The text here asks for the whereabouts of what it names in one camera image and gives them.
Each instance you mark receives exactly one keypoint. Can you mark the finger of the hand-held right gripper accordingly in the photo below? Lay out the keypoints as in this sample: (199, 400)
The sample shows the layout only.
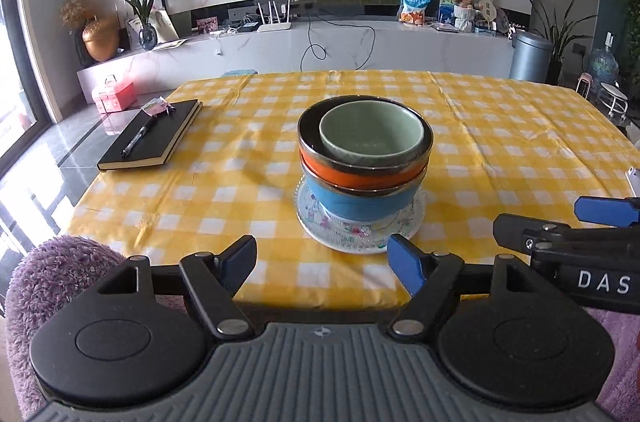
(520, 229)
(607, 209)

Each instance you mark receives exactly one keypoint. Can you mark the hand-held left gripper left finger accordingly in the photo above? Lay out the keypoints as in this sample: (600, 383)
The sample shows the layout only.
(237, 259)

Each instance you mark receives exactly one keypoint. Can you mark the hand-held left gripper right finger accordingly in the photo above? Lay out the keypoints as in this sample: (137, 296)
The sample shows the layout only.
(406, 259)

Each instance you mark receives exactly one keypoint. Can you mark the white fruit-print plate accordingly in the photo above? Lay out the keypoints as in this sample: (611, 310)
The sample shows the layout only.
(350, 248)

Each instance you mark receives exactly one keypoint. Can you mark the clear glass plate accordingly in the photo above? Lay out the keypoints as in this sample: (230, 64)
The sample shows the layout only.
(307, 222)

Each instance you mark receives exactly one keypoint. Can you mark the blue steel bowl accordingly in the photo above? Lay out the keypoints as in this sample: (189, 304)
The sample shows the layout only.
(350, 202)

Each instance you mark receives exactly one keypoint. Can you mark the orange steel bowl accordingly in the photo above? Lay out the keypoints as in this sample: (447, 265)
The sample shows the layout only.
(345, 174)

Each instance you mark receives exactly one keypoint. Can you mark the green ceramic bowl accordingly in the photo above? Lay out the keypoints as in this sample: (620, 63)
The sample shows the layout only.
(370, 132)

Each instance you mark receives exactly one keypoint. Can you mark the yellow checked tablecloth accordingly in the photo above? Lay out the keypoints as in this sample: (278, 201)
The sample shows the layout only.
(225, 182)

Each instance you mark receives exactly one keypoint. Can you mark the purple fluffy cloth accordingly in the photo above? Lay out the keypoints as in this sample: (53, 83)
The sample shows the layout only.
(620, 362)
(45, 292)

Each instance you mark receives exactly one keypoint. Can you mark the white round side table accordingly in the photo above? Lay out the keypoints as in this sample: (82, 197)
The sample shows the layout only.
(612, 92)

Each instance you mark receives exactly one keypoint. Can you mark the small pink appliance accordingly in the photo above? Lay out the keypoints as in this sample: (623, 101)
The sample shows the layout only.
(585, 85)

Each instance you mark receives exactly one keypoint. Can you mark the black notebook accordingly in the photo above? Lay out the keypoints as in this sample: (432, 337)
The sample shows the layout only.
(160, 137)

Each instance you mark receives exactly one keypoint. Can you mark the blue water jug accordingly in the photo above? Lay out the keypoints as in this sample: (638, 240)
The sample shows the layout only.
(603, 65)

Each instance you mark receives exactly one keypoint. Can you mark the black pen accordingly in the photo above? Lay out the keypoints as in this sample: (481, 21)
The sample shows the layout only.
(137, 138)

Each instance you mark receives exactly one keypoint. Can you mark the grey trash can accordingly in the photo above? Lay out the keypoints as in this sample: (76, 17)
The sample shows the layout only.
(530, 57)

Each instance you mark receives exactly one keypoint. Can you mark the pink binder clip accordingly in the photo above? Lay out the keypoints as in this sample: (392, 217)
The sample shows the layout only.
(156, 107)

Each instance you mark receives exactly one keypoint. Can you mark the tall leafy potted plant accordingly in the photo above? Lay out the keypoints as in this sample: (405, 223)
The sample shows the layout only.
(562, 32)

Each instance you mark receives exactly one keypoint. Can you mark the green ivy plant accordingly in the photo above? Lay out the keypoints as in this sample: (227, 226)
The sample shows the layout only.
(627, 12)

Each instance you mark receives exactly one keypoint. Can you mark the blue tissue box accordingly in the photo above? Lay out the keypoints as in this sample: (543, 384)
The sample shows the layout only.
(484, 30)

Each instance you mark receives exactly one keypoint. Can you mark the pink storage box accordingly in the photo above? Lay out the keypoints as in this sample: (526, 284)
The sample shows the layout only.
(115, 97)

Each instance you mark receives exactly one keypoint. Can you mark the white marble TV cabinet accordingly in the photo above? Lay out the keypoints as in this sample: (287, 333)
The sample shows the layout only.
(250, 52)

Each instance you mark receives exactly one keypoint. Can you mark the silver flat box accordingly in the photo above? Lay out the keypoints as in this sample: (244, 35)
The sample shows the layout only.
(445, 26)

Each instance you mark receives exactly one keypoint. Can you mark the round hand fan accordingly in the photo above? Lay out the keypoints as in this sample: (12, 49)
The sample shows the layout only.
(488, 11)

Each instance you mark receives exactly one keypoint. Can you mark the white wifi router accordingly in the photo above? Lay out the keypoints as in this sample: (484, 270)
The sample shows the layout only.
(274, 26)

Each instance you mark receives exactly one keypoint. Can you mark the pink photo card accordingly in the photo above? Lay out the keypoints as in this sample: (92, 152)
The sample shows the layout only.
(207, 25)

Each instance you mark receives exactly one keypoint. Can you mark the blue glass vase plant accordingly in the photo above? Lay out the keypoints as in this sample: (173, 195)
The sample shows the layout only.
(147, 37)

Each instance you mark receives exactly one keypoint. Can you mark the white framed picture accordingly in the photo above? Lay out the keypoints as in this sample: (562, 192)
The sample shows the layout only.
(167, 27)

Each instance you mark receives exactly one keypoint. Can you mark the blue snack bag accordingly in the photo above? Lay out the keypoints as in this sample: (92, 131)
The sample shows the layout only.
(416, 5)

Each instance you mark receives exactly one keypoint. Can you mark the gold vase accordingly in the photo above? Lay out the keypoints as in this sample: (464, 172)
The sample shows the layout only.
(100, 40)

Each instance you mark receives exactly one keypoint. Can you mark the dried flowers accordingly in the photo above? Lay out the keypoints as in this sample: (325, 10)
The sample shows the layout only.
(75, 12)

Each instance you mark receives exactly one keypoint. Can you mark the glass sliding door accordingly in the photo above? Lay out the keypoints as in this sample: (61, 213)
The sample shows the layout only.
(15, 52)

